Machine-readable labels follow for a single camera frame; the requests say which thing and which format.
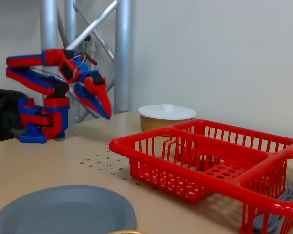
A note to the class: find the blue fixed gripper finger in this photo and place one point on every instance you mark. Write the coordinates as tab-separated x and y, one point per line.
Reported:
88	101

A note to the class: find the grey plastic plate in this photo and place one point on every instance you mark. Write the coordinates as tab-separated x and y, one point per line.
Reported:
63	209

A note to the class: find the grey plastic fork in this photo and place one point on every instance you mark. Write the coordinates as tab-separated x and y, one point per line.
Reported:
291	193

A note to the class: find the black trash bin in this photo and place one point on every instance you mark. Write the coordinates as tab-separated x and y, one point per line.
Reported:
2	109

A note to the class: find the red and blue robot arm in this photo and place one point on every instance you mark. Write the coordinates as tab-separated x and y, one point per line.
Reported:
27	61

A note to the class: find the blue gripper body black motor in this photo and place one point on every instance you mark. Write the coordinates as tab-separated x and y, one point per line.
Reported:
94	86

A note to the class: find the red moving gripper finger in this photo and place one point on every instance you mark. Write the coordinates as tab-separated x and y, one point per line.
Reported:
101	95

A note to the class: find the gold plastic pot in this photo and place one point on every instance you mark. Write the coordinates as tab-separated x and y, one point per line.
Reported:
156	124

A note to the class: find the red plastic dish rack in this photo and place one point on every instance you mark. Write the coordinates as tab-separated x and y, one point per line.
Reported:
119	146

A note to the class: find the dark red lever valve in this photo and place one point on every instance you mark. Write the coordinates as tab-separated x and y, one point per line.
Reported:
91	59

